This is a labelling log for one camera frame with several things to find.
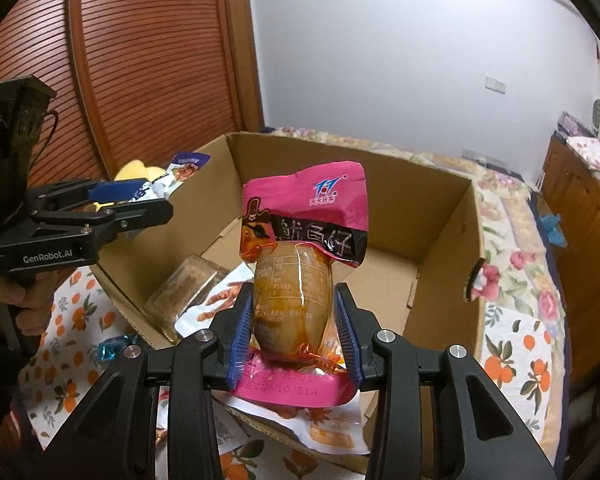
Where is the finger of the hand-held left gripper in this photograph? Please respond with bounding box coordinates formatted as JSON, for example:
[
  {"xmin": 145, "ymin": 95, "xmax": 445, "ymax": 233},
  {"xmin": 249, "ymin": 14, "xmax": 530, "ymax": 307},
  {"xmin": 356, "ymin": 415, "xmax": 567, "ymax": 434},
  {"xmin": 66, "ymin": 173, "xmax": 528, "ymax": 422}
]
[
  {"xmin": 30, "ymin": 199, "xmax": 175, "ymax": 250},
  {"xmin": 27, "ymin": 177, "xmax": 149, "ymax": 212}
]

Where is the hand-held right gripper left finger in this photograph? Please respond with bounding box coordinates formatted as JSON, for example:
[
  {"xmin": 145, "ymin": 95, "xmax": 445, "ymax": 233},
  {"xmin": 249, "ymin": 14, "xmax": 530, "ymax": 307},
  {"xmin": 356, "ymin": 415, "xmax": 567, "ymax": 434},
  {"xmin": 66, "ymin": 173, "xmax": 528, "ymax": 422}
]
[{"xmin": 45, "ymin": 282, "xmax": 256, "ymax": 480}]

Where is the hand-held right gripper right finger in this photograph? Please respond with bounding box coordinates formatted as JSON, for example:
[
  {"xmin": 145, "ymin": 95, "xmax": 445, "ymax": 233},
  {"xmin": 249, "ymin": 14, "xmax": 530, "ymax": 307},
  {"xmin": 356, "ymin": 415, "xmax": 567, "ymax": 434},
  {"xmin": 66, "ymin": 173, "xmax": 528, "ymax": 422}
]
[{"xmin": 332, "ymin": 282, "xmax": 561, "ymax": 480}]

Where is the white chicken feet snack packet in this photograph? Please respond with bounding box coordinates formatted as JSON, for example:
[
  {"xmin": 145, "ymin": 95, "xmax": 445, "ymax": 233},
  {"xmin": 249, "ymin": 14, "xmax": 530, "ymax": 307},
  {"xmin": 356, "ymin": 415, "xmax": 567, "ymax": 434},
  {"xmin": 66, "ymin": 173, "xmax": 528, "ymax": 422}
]
[{"xmin": 174, "ymin": 262, "xmax": 259, "ymax": 341}]

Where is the white blue snack packet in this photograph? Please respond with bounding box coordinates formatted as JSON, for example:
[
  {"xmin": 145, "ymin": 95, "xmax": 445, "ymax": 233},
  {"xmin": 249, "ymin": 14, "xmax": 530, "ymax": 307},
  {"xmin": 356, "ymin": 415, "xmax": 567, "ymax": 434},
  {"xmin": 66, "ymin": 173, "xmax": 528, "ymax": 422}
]
[{"xmin": 132, "ymin": 152, "xmax": 212, "ymax": 204}]

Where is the brown cake packet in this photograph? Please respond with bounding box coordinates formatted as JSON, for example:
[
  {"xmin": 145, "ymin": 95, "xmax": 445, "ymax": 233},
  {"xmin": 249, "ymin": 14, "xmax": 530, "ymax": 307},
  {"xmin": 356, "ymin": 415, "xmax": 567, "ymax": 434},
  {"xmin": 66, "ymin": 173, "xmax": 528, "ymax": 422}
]
[{"xmin": 141, "ymin": 254, "xmax": 230, "ymax": 345}]

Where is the pink squid snack packet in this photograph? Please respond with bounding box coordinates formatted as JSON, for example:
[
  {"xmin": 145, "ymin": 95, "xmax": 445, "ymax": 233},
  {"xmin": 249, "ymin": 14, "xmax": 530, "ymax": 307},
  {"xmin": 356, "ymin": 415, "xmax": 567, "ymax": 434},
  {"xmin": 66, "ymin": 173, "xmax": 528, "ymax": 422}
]
[{"xmin": 237, "ymin": 161, "xmax": 370, "ymax": 407}]

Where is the brown cardboard box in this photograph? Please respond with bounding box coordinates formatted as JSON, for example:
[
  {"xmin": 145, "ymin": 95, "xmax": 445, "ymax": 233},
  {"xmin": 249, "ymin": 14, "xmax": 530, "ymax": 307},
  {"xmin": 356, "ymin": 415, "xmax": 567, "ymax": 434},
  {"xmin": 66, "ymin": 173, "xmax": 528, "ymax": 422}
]
[{"xmin": 87, "ymin": 131, "xmax": 487, "ymax": 442}]

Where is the person's left forearm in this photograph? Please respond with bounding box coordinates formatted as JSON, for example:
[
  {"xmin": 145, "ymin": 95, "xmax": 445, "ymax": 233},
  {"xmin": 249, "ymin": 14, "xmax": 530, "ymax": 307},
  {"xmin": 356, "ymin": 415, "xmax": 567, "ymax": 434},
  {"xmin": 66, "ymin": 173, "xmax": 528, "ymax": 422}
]
[{"xmin": 0, "ymin": 320, "xmax": 47, "ymax": 457}]

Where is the person's left hand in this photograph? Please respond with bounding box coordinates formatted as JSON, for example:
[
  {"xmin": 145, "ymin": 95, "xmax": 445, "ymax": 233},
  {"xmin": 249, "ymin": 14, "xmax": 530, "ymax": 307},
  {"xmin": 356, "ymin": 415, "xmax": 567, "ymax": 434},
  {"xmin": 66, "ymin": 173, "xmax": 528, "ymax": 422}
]
[{"xmin": 0, "ymin": 264, "xmax": 59, "ymax": 342}]

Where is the yellow plush toy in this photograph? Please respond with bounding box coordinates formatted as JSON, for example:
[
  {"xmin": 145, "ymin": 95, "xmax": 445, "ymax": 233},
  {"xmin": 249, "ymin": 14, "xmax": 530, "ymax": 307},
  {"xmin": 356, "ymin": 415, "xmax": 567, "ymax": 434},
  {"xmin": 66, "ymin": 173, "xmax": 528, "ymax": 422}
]
[{"xmin": 114, "ymin": 160, "xmax": 167, "ymax": 211}]

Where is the white orange printed snack packet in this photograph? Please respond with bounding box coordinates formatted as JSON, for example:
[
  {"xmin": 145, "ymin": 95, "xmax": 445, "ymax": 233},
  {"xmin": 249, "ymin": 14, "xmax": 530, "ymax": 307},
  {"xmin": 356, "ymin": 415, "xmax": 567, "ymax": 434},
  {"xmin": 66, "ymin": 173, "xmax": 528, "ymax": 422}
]
[{"xmin": 227, "ymin": 390, "xmax": 374, "ymax": 457}]

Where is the small white snack packet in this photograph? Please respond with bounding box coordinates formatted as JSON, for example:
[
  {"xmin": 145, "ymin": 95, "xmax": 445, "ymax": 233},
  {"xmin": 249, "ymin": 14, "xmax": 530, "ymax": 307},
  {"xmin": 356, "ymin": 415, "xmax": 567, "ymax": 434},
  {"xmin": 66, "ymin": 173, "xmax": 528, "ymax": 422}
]
[{"xmin": 214, "ymin": 407, "xmax": 252, "ymax": 455}]

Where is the shiny blue candy packet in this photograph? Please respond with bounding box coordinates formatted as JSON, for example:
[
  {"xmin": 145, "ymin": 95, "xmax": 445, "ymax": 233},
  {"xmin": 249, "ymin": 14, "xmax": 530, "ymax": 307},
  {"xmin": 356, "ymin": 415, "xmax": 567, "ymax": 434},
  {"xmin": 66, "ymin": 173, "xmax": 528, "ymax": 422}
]
[{"xmin": 97, "ymin": 334, "xmax": 141, "ymax": 362}]

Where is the brown louvered wooden wardrobe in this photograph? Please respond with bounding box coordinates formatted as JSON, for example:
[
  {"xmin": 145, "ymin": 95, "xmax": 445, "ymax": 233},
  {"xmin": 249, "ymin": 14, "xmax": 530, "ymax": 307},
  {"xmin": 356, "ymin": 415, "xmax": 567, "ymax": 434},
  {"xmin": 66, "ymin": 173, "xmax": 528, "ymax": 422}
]
[{"xmin": 0, "ymin": 0, "xmax": 266, "ymax": 197}]

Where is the orange fruit print bedsheet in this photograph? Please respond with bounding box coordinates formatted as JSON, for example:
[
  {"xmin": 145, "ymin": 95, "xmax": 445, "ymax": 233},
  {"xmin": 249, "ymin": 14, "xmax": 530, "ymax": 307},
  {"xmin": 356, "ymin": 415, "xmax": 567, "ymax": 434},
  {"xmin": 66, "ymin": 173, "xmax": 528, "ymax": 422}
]
[{"xmin": 17, "ymin": 265, "xmax": 562, "ymax": 480}]

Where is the blue cloth piece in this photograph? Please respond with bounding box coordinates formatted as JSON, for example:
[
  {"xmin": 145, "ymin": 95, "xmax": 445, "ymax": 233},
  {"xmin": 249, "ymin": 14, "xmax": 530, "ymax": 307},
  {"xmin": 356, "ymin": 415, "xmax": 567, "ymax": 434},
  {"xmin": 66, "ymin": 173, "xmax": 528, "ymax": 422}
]
[{"xmin": 540, "ymin": 212, "xmax": 567, "ymax": 249}]

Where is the brown wooden cabinet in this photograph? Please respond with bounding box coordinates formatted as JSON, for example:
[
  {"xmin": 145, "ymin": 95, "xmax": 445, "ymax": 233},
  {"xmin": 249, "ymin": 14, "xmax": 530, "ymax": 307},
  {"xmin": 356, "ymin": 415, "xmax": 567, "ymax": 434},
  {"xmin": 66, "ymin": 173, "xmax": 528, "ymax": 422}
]
[{"xmin": 539, "ymin": 132, "xmax": 600, "ymax": 377}]

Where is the folded floral cloth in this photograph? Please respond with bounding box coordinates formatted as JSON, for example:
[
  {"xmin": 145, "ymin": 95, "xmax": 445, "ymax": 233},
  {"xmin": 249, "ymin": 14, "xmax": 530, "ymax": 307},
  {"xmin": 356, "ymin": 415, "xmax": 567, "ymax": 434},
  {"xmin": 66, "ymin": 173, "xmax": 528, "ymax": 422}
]
[{"xmin": 566, "ymin": 135, "xmax": 600, "ymax": 179}]

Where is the purple package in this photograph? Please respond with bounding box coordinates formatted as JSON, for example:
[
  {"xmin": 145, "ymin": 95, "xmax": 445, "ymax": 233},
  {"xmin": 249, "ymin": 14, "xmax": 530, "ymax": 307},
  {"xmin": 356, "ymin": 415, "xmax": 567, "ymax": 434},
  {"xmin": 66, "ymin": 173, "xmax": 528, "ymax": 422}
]
[{"xmin": 555, "ymin": 112, "xmax": 596, "ymax": 137}]

